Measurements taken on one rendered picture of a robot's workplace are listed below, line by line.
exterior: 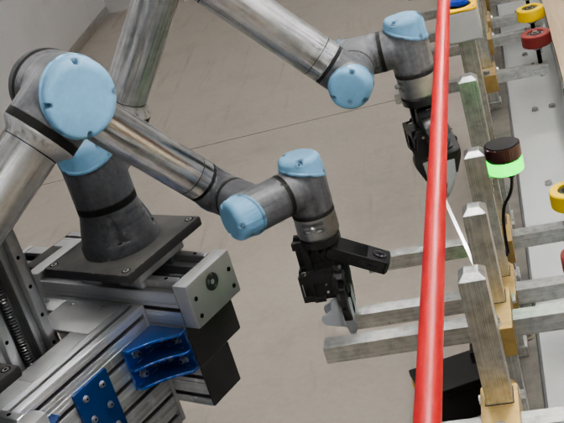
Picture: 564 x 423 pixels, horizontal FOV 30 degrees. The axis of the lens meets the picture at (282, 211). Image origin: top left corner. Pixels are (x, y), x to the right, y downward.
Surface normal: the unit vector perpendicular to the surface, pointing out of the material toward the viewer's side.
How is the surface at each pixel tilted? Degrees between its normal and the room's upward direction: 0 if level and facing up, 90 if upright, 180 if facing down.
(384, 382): 0
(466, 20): 90
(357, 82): 90
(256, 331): 0
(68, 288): 90
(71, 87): 86
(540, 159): 0
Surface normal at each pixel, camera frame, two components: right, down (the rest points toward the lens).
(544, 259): -0.26, -0.88
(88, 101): 0.59, 0.11
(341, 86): -0.11, 0.44
